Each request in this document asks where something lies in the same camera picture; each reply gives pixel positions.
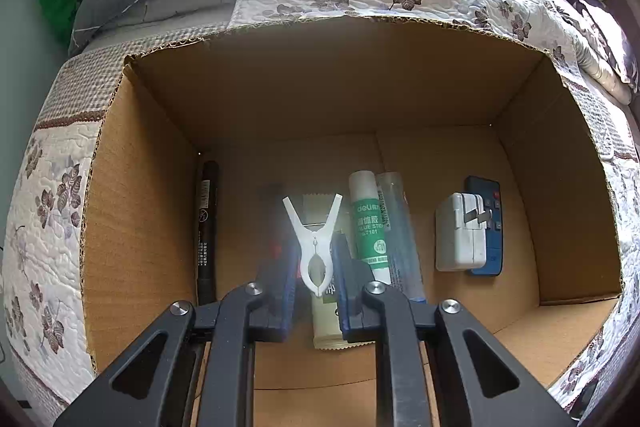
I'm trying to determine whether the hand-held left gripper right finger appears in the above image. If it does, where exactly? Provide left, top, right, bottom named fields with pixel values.
left=334, top=234, right=576, bottom=427

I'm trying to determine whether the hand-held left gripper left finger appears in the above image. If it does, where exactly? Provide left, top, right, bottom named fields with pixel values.
left=52, top=237, right=301, bottom=427

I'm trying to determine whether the beige sachet packet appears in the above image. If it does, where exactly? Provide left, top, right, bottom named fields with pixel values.
left=300, top=192, right=351, bottom=350

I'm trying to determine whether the white clothespin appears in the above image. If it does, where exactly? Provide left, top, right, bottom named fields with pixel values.
left=282, top=194, right=345, bottom=298

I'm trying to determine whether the green label glue stick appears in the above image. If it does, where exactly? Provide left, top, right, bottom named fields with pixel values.
left=348, top=171, right=391, bottom=285

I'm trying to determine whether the clear plastic tube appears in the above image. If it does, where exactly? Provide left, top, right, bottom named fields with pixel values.
left=377, top=172, right=427, bottom=305

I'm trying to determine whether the black marker pen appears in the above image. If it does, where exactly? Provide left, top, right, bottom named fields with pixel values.
left=195, top=161, right=221, bottom=305

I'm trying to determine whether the white charger plug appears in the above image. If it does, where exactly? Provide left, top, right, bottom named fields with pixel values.
left=435, top=193, right=488, bottom=272

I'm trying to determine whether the blue remote control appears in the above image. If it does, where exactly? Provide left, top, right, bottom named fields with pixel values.
left=464, top=176, right=506, bottom=277

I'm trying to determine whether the brown cardboard box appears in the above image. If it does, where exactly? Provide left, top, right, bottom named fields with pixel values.
left=80, top=14, right=623, bottom=427

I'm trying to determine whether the white pillow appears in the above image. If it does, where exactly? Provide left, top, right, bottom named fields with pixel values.
left=575, top=52, right=637, bottom=108

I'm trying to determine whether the purple star pillow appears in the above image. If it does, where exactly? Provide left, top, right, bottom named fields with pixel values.
left=575, top=0, right=640, bottom=92

